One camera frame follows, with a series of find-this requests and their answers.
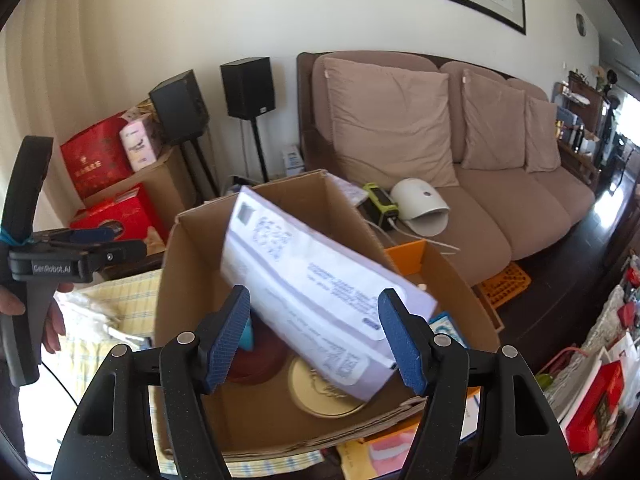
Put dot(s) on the white paper bag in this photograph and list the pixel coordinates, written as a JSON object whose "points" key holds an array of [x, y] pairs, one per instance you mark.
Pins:
{"points": [[575, 375]]}

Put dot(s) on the green black device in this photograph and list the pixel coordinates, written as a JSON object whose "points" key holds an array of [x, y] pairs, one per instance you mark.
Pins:
{"points": [[381, 207]]}

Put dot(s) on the pink white tissue pack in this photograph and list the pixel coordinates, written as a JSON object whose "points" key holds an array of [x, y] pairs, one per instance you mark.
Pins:
{"points": [[141, 142]]}

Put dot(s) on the red gift bag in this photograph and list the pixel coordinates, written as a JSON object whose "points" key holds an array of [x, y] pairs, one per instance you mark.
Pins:
{"points": [[97, 160]]}

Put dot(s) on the small beige sofa cushion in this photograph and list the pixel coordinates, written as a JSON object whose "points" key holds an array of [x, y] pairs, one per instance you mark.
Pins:
{"points": [[542, 135]]}

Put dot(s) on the red round tin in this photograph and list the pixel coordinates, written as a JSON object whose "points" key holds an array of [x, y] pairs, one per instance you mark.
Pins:
{"points": [[260, 360]]}

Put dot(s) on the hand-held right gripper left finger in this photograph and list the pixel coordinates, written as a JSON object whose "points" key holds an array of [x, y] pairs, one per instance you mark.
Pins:
{"points": [[227, 345]]}

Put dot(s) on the red gift box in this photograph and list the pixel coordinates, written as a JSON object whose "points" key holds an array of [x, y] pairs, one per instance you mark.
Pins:
{"points": [[125, 220]]}

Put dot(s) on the blue white small box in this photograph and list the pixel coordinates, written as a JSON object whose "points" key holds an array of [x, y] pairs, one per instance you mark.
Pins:
{"points": [[448, 329]]}

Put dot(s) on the white nail lamp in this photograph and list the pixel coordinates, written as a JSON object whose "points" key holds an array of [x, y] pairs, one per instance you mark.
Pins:
{"points": [[420, 205]]}

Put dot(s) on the round wall clock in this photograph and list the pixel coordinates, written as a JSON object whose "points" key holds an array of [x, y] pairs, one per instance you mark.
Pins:
{"points": [[580, 25]]}

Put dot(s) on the brown sofa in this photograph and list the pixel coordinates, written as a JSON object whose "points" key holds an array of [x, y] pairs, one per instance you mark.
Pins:
{"points": [[500, 220]]}

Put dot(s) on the gold embossed tin lid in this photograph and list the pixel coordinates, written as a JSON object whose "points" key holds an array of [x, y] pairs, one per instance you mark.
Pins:
{"points": [[320, 395]]}

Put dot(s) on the blue silicone funnel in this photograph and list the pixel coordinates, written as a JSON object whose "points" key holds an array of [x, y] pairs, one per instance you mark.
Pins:
{"points": [[248, 335]]}

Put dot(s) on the dark wooden shelf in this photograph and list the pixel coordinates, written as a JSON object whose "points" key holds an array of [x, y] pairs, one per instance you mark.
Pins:
{"points": [[580, 130]]}

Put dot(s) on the black speaker stand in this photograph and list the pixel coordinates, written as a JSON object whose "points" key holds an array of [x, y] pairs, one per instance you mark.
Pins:
{"points": [[260, 150], [200, 170]]}

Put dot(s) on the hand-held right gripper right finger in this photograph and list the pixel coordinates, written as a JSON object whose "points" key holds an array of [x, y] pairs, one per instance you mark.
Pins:
{"points": [[402, 345]]}

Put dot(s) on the gold wrapped item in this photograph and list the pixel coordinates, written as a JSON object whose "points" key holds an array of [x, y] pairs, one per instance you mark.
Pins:
{"points": [[145, 108]]}

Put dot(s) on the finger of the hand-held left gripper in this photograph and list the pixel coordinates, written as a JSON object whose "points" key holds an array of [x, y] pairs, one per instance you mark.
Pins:
{"points": [[85, 235], [120, 252]]}

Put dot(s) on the large beige sofa cushion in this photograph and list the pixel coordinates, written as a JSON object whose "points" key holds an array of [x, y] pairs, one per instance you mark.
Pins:
{"points": [[390, 120]]}

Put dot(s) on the purple white printed packet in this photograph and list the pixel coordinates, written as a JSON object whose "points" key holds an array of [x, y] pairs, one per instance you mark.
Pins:
{"points": [[310, 270]]}

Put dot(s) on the black speaker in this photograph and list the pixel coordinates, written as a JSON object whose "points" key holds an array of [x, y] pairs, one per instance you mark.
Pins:
{"points": [[248, 89], [180, 107]]}

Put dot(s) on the medium beige sofa cushion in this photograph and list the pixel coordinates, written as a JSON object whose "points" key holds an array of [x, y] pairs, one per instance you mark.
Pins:
{"points": [[492, 120]]}

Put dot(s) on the orange plastic crate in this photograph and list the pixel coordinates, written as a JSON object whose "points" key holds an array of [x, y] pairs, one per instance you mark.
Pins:
{"points": [[505, 285]]}

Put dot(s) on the person's left hand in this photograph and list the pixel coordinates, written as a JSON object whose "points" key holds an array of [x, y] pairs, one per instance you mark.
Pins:
{"points": [[52, 327]]}

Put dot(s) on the plain brown cardboard box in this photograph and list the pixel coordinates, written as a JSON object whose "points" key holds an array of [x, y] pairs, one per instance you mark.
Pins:
{"points": [[165, 180]]}

